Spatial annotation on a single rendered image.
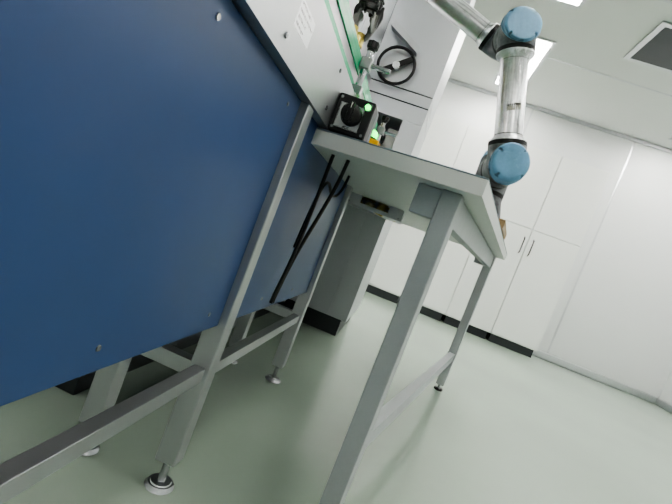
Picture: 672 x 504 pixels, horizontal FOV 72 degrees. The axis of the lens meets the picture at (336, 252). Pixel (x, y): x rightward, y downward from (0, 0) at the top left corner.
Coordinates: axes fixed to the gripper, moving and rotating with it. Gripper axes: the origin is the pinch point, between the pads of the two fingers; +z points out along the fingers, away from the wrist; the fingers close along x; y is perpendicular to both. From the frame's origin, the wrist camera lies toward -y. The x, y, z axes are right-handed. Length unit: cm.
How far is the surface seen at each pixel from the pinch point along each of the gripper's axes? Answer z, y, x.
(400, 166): 46, 63, 33
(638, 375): 95, -420, 333
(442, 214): 52, 61, 44
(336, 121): 41, 58, 17
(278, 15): 40, 98, 15
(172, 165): 61, 105, 13
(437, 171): 45, 64, 40
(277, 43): 42, 95, 15
